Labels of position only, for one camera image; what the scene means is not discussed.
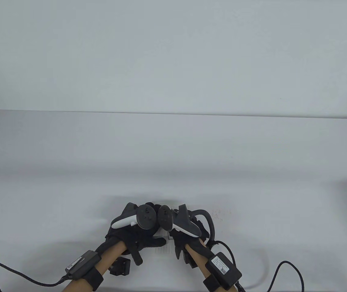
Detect person's right hand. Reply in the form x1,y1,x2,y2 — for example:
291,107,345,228
168,213,211,261

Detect person's left hand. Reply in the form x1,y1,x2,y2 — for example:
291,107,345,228
96,202,167,265

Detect white lined paper sheet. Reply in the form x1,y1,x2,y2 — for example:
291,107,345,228
148,229,176,255

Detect person's right forearm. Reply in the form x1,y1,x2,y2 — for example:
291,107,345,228
185,240,231,292

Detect black right forearm sensor box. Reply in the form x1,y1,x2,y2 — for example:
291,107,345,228
205,252,242,290

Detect grey left forearm sensor box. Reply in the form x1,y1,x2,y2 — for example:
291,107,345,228
65,250,102,280

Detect person's left forearm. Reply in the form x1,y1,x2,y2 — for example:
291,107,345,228
60,240,129,292

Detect grey white right hand controller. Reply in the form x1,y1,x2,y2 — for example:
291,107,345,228
158,204,217,244

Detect grey white hand controller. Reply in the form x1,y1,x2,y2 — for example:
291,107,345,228
158,204,217,244
111,203,159,230

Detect grey white left hand controller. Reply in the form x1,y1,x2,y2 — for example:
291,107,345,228
111,203,159,230

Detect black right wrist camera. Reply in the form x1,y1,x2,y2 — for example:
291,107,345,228
183,252,199,269

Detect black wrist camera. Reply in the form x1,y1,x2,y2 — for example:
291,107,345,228
183,252,199,269
109,257,131,277

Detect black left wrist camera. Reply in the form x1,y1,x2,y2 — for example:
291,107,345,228
109,257,131,277

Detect black right forearm strap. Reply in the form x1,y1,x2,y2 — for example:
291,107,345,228
203,275,220,292

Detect black forearm strap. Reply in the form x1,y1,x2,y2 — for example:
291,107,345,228
203,275,220,292
85,267,105,290

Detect black left forearm strap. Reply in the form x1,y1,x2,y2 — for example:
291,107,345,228
85,267,105,290

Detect black right braided cable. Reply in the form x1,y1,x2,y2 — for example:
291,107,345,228
211,240,306,292

